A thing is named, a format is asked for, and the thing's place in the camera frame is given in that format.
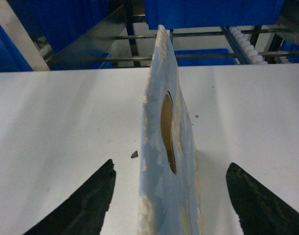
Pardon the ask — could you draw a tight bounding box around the flower gift bag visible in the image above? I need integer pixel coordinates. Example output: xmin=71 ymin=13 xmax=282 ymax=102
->
xmin=137 ymin=25 xmax=202 ymax=235

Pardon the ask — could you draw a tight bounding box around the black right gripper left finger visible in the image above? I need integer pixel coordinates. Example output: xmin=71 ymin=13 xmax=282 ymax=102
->
xmin=25 ymin=159 xmax=116 ymax=235

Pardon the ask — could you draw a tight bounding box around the white roller conveyor track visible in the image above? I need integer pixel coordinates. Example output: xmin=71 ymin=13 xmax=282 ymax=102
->
xmin=229 ymin=26 xmax=268 ymax=65

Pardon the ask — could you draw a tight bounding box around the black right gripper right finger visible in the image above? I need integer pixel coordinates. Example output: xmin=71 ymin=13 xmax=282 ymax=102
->
xmin=226 ymin=163 xmax=299 ymax=235

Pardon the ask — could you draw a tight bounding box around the small black debris chip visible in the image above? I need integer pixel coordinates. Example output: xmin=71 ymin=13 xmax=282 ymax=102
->
xmin=131 ymin=151 xmax=138 ymax=159

